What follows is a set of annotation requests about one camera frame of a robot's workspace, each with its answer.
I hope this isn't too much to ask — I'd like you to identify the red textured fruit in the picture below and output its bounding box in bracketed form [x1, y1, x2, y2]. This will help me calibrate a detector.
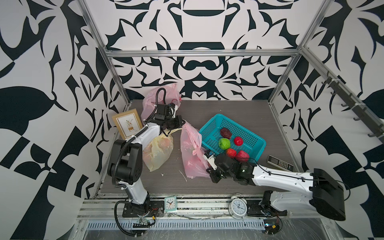
[235, 151, 250, 162]

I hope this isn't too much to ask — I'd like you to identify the large pink plastic bag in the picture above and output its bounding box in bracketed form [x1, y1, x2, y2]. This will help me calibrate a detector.
[141, 84, 182, 120]

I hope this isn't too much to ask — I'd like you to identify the round red apple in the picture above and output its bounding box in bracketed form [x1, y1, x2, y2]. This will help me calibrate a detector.
[234, 137, 244, 146]

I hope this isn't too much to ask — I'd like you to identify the green apple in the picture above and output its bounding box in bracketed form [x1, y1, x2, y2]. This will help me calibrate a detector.
[218, 138, 231, 151]

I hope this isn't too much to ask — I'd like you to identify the dark maroon fruit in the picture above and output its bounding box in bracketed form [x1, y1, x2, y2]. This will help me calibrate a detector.
[220, 128, 232, 140]

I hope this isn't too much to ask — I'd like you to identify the small pink plastic bag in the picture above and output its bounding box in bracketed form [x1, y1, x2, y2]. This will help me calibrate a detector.
[180, 122, 210, 179]

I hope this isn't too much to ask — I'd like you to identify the teal plastic basket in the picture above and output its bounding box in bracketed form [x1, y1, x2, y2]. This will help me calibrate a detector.
[199, 114, 267, 163]

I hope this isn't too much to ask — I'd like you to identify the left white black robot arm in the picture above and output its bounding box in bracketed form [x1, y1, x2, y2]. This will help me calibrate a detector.
[107, 103, 186, 205]

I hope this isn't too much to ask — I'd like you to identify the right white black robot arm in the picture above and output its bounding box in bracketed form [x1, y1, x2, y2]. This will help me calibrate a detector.
[204, 154, 347, 221]

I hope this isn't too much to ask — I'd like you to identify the yellow plastic bag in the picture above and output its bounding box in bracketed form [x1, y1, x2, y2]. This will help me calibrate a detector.
[143, 128, 181, 172]

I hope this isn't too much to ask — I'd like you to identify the grey calculator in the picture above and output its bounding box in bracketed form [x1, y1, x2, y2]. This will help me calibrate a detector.
[267, 155, 295, 172]

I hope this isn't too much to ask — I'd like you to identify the round silver alarm clock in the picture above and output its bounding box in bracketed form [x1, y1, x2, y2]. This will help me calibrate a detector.
[228, 196, 248, 220]

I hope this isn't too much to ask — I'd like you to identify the right circuit board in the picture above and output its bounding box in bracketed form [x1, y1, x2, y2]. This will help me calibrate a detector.
[263, 220, 283, 236]

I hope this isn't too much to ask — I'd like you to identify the circuit board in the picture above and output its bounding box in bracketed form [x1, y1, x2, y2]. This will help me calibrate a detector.
[133, 218, 153, 228]
[263, 220, 283, 236]

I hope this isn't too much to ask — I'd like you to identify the small teal square clock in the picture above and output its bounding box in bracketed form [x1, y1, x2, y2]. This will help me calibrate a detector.
[164, 196, 178, 213]

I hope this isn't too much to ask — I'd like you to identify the left circuit board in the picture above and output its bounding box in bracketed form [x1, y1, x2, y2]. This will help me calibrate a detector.
[133, 218, 153, 228]

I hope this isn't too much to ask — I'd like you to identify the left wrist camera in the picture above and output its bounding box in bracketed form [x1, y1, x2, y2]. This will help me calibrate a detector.
[169, 103, 179, 118]

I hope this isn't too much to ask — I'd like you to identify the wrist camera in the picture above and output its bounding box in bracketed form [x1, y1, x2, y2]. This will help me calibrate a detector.
[204, 150, 217, 170]
[169, 103, 179, 118]

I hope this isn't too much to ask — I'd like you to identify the wooden picture frame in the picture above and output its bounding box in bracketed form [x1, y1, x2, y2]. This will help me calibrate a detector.
[113, 109, 143, 140]

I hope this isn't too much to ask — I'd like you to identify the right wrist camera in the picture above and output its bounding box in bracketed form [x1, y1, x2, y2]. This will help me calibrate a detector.
[204, 150, 217, 170]

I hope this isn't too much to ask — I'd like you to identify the white slotted cable duct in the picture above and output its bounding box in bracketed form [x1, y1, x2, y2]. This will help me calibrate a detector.
[87, 219, 265, 231]

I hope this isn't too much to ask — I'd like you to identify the wall hook rail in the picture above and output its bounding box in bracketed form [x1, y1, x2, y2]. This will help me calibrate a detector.
[322, 71, 384, 144]

